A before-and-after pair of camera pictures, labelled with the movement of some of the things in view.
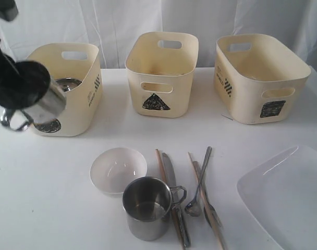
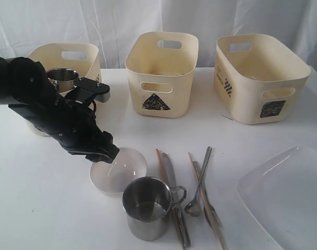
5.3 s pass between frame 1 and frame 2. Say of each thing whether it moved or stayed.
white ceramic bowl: stayed
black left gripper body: moved
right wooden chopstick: stayed
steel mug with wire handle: stayed
